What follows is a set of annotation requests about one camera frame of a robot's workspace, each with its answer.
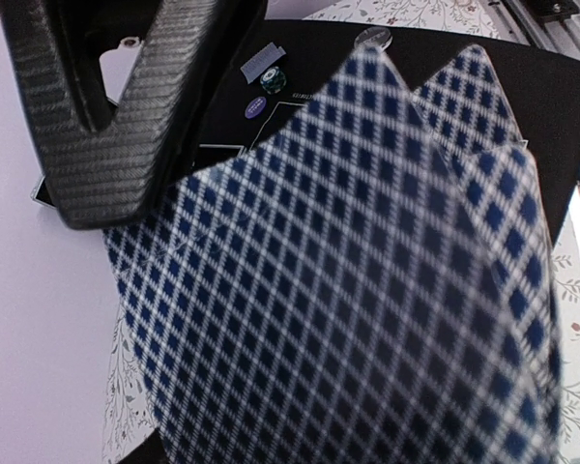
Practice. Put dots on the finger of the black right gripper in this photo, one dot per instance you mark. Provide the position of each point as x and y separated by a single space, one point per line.
115 94

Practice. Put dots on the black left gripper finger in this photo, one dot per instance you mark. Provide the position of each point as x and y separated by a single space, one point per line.
150 451

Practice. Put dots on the purple small blind button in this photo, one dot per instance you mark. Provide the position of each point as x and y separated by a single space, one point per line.
255 107

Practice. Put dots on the green blue chip stack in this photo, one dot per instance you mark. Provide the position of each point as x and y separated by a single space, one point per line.
273 80

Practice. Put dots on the blue playing card deck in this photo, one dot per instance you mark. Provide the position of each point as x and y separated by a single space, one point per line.
372 284

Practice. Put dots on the black white dealer button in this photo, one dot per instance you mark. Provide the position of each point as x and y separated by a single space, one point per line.
375 36

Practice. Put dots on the aluminium poker chip case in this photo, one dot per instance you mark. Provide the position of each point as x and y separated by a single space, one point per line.
40 194

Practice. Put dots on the black poker table mat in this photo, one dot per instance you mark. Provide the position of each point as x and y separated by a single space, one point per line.
542 87

